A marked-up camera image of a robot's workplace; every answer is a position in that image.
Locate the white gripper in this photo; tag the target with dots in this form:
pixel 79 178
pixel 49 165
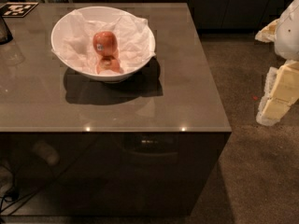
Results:
pixel 289 34

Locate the red apple with sticker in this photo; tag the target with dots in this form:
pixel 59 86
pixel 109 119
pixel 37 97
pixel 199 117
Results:
pixel 105 43

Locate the lower red apple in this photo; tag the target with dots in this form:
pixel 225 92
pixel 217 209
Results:
pixel 108 63

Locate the white crumpled paper liner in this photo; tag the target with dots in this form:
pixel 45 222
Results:
pixel 134 41

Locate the black white fiducial marker card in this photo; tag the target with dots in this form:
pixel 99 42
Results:
pixel 17 9

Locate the dark object at table edge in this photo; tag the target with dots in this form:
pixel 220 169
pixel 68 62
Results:
pixel 5 34

